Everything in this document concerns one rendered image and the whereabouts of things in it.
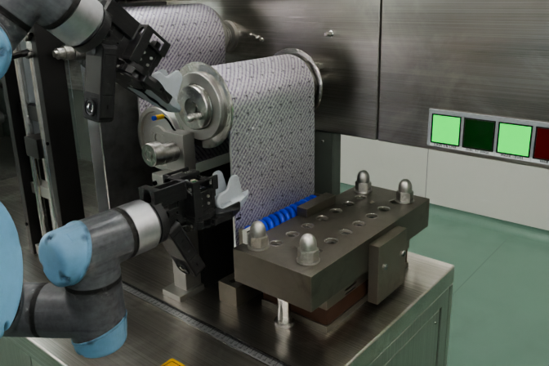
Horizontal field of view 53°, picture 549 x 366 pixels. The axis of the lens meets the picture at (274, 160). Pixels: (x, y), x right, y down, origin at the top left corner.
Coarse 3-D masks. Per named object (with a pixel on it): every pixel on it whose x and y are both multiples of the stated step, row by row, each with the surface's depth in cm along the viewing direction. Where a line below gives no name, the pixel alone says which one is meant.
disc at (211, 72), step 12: (180, 72) 96; (192, 72) 94; (204, 72) 92; (216, 72) 90; (192, 84) 94; (216, 84) 90; (228, 96) 89; (228, 108) 90; (228, 120) 91; (228, 132) 92; (204, 144) 96; (216, 144) 94
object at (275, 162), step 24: (288, 120) 103; (312, 120) 109; (240, 144) 94; (264, 144) 99; (288, 144) 105; (312, 144) 111; (240, 168) 95; (264, 168) 100; (288, 168) 106; (312, 168) 112; (264, 192) 101; (288, 192) 107; (312, 192) 114; (264, 216) 103
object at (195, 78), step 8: (184, 80) 94; (192, 80) 93; (200, 80) 91; (208, 80) 90; (208, 88) 91; (216, 88) 90; (216, 96) 90; (216, 104) 90; (216, 112) 91; (224, 112) 91; (216, 120) 91; (184, 128) 97; (208, 128) 93; (216, 128) 92; (200, 136) 95; (208, 136) 93
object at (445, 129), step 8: (440, 120) 101; (448, 120) 100; (456, 120) 99; (440, 128) 101; (448, 128) 101; (456, 128) 100; (432, 136) 103; (440, 136) 102; (448, 136) 101; (456, 136) 100; (456, 144) 100
